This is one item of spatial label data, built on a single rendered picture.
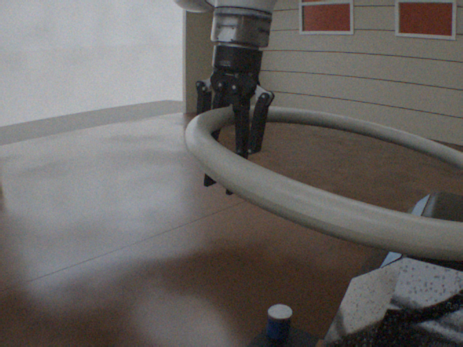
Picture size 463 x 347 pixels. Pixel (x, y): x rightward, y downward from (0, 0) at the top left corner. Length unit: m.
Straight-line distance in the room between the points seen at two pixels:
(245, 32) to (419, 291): 0.43
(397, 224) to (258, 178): 0.11
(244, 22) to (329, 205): 0.33
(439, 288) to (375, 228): 0.27
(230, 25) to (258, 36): 0.04
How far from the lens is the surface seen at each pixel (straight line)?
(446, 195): 0.79
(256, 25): 0.51
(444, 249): 0.26
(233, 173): 0.28
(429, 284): 0.50
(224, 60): 0.51
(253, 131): 0.52
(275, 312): 1.45
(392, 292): 0.49
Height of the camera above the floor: 1.09
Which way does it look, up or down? 18 degrees down
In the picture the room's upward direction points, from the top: straight up
